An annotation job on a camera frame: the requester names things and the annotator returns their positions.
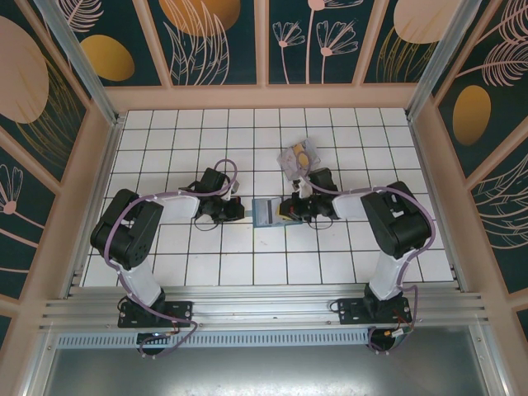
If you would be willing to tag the clear acrylic card box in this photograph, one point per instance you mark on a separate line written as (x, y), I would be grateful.
(288, 165)

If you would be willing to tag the blue card holder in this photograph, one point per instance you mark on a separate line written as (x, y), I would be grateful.
(264, 214)

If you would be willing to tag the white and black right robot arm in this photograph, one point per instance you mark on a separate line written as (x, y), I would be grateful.
(387, 280)

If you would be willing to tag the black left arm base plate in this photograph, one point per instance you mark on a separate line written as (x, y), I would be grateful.
(181, 311)

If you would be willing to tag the silver credit card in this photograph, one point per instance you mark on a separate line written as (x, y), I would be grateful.
(314, 150)

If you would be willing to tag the grey metal sheet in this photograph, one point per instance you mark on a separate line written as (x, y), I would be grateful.
(264, 371)

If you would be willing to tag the gold credit card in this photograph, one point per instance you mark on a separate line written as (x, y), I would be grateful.
(298, 149)

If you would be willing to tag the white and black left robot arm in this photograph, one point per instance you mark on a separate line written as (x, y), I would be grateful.
(140, 284)

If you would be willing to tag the small controller board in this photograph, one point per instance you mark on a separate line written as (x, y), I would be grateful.
(150, 342)
(392, 338)

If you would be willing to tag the aluminium frame post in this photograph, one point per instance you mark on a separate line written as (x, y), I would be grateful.
(82, 62)
(435, 62)

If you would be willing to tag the aluminium mounting rail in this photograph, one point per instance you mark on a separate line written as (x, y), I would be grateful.
(264, 303)

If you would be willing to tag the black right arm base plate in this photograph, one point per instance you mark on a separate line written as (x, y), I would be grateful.
(350, 311)

